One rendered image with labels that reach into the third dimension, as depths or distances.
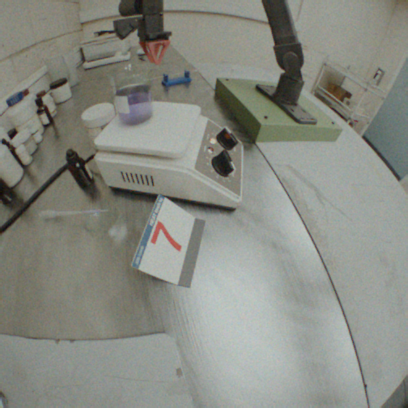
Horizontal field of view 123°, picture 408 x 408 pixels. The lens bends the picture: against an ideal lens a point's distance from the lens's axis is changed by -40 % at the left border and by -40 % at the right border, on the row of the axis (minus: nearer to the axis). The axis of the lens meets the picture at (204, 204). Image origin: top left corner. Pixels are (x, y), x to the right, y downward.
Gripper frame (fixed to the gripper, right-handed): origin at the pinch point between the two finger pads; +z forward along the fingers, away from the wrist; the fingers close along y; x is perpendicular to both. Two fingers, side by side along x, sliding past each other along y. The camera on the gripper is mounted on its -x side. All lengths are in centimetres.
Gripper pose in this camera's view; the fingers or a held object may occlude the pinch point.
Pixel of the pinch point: (155, 61)
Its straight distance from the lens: 61.7
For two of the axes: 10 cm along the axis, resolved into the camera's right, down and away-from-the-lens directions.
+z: -0.7, 5.5, 8.3
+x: 8.0, -4.7, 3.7
